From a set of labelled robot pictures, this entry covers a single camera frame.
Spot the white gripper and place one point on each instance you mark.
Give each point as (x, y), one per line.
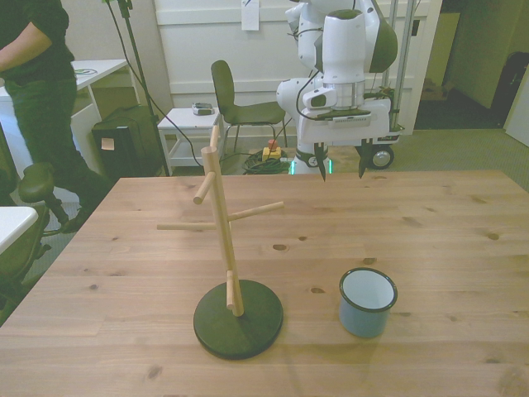
(347, 132)

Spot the blue enamel mug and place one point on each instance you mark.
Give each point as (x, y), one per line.
(363, 322)

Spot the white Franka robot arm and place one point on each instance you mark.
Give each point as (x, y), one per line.
(343, 49)

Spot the wooden mug tree black base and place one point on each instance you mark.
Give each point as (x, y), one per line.
(225, 231)

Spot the black cart wheel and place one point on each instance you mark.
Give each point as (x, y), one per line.
(382, 158)

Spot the yellow emergency stop button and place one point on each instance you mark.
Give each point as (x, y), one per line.
(270, 152)

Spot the black shell chair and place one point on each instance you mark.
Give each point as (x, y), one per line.
(225, 91)

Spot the small grey device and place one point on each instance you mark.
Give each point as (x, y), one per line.
(202, 109)

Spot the white side table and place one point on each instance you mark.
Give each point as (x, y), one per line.
(182, 118)

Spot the white paper sheet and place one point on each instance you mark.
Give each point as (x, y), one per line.
(249, 14)

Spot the white cabinet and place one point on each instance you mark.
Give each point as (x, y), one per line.
(520, 120)

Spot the dark bulky object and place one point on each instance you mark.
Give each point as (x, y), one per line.
(510, 89)

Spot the black tripod stand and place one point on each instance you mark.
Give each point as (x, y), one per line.
(138, 70)

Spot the orange sticky note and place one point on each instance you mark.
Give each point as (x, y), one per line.
(108, 144)

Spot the white desk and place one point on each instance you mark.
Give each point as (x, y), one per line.
(101, 68)

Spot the person in dark clothes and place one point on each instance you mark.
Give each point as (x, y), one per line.
(41, 103)

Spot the dark office chair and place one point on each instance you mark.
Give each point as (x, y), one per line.
(35, 182)

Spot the white rounded table top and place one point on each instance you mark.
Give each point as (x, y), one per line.
(12, 223)

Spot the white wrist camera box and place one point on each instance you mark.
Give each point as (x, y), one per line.
(320, 98)

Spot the aluminium profile post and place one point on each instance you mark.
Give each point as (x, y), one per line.
(403, 49)

